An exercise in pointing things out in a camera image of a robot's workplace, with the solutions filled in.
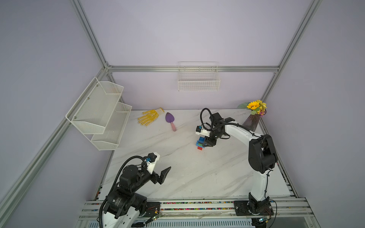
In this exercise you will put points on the dark glass vase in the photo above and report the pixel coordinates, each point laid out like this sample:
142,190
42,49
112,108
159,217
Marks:
252,122

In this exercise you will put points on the white mesh lower shelf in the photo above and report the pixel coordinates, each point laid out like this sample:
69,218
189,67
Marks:
113,133

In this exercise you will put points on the white mesh upper shelf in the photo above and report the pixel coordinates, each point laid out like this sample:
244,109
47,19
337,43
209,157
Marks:
92,112

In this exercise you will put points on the yellow work glove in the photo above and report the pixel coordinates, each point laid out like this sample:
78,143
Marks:
150,116

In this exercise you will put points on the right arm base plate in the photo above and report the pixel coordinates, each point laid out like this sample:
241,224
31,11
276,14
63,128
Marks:
252,208

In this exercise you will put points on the light blue lego brick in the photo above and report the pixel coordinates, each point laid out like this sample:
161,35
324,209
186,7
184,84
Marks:
199,144

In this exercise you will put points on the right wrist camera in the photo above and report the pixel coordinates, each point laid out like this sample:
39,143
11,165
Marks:
202,132

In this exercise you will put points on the purple garden trowel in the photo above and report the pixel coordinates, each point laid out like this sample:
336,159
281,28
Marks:
170,119

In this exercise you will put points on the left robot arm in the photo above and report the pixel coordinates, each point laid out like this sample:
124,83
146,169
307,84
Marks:
123,205

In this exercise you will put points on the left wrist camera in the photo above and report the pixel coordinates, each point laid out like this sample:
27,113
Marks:
149,166

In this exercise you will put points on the white mesh shelf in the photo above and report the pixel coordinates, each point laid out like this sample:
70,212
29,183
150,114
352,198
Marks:
92,112
113,133

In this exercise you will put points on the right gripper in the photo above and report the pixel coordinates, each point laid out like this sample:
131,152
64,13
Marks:
211,142

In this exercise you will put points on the sunflower bouquet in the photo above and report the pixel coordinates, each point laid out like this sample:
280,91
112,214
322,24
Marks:
257,107

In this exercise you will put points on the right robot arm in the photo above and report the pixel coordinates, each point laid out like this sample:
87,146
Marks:
262,155

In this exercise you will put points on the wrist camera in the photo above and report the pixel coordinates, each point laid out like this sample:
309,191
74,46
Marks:
202,132
149,166

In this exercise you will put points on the white wire wall basket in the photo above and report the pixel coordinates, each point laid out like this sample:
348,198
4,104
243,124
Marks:
198,76

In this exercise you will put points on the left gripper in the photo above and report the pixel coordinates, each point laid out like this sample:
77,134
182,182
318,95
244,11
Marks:
155,179

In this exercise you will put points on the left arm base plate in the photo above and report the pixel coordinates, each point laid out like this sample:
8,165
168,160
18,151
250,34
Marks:
152,209

